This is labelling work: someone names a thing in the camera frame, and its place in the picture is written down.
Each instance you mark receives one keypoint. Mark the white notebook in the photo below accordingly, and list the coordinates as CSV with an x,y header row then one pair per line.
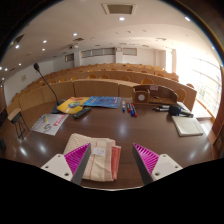
x,y
187,126

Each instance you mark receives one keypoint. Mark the blue marker pen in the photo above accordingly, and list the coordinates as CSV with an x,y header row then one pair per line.
x,y
123,106
132,112

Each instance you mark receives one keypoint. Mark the black marker pen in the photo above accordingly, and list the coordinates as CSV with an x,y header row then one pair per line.
x,y
161,108

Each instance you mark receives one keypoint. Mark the ceiling air vent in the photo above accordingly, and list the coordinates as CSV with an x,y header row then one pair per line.
x,y
119,9

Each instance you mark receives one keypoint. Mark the black remote control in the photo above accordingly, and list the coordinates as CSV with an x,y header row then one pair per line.
x,y
81,112

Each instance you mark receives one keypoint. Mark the white poster red print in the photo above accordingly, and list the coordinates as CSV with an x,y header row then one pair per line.
x,y
46,125

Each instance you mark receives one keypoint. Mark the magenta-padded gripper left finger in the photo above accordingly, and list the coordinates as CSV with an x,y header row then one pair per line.
x,y
57,166

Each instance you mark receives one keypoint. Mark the small side desk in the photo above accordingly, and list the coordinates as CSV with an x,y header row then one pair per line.
x,y
16,116

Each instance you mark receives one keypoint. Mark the black gooseneck desk microphone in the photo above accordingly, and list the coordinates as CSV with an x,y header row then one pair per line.
x,y
56,109

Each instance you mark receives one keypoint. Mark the black handheld microphone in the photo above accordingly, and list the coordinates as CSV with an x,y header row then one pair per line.
x,y
175,110

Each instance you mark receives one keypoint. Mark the yellow booklet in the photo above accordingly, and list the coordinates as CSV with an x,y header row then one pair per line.
x,y
66,106

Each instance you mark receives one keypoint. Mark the beige waffle towel red trim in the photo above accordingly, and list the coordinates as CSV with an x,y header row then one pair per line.
x,y
100,166

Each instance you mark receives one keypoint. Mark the ceiling projector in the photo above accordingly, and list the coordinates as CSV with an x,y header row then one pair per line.
x,y
74,46

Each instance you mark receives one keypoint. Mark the wooden desk organizer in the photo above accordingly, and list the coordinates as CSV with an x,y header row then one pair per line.
x,y
160,95

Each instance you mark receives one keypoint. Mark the rows of wooden seats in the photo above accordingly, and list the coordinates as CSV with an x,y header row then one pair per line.
x,y
95,87

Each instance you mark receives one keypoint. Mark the ceiling spot lights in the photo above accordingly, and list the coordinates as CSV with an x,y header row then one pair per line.
x,y
121,18

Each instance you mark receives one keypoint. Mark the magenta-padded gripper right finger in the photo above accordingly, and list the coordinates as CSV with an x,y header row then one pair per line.
x,y
165,166

